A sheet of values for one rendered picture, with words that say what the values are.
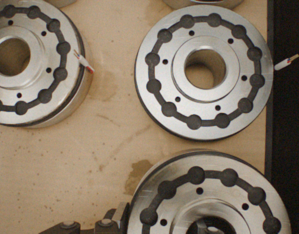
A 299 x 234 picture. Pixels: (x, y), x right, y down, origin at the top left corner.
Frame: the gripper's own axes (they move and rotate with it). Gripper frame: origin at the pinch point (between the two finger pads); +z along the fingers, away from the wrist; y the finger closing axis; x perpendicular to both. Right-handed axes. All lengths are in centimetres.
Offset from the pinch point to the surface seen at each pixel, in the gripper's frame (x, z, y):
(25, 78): 9.5, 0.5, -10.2
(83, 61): 10.9, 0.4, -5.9
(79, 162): 3.2, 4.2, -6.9
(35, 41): 12.3, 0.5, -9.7
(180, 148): 5.0, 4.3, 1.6
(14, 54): 11.9, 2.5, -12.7
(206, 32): 13.7, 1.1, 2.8
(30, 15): 14.7, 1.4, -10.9
